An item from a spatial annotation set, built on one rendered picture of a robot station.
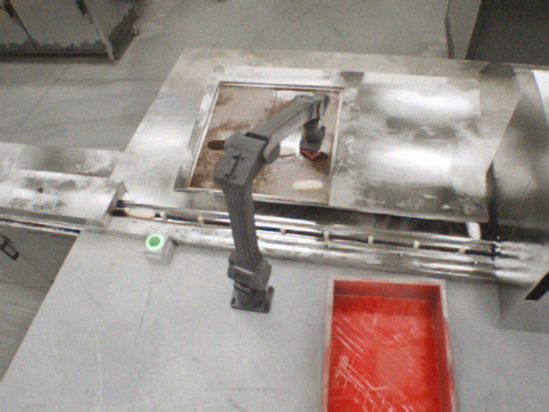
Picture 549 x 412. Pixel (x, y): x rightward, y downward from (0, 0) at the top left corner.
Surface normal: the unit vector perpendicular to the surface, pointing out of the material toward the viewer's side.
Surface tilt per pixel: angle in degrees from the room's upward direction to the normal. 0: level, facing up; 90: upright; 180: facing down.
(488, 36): 90
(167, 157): 0
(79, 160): 0
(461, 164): 10
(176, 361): 0
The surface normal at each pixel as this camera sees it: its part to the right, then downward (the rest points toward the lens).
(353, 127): -0.12, -0.46
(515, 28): -0.20, 0.79
